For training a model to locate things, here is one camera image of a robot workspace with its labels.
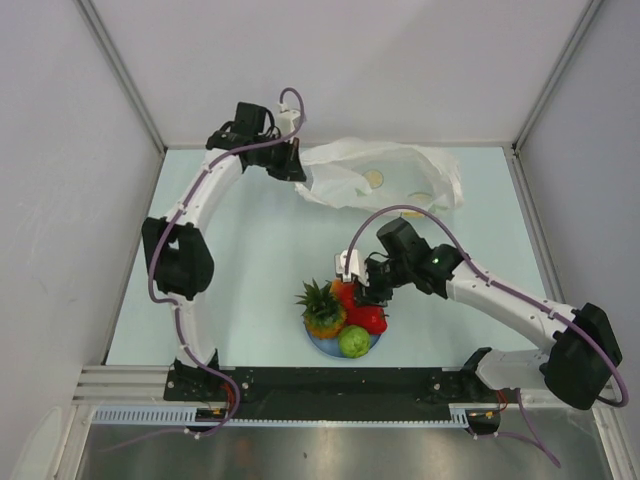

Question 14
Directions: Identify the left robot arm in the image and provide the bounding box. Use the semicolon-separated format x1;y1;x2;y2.
142;102;306;400

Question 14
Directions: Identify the white plastic bag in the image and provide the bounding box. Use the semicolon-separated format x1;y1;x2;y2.
295;138;464;215

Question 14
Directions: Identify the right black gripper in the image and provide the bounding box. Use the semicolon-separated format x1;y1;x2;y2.
353;258;411;309

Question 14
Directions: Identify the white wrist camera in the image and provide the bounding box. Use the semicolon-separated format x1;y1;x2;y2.
274;102;302;136
334;249;369;286

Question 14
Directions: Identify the blue plastic plate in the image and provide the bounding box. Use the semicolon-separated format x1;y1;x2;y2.
305;324;382;360

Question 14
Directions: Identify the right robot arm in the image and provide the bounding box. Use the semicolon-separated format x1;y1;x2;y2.
335;218;629;410

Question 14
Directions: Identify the fake pineapple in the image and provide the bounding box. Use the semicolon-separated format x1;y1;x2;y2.
296;279;347;340

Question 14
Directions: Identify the fake red fruit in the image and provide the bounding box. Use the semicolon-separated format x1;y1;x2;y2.
347;306;388;335

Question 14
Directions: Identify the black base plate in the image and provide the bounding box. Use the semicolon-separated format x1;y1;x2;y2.
163;366;516;422

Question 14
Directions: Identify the aluminium frame rail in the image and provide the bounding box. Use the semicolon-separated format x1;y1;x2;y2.
72;364;614;409

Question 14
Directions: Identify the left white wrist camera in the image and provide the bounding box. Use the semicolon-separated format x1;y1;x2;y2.
274;102;302;136

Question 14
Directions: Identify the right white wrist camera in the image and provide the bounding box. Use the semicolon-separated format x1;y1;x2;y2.
334;249;369;286

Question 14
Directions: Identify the white slotted cable duct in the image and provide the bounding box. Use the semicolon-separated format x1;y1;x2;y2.
92;405;469;429

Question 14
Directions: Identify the fake green fruit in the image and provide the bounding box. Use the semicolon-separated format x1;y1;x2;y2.
338;325;371;359

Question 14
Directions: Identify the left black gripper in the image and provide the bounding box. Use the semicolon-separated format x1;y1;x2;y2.
253;133;305;182

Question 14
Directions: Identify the fake red wax apple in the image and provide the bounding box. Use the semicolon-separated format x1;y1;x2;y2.
331;279;356;311

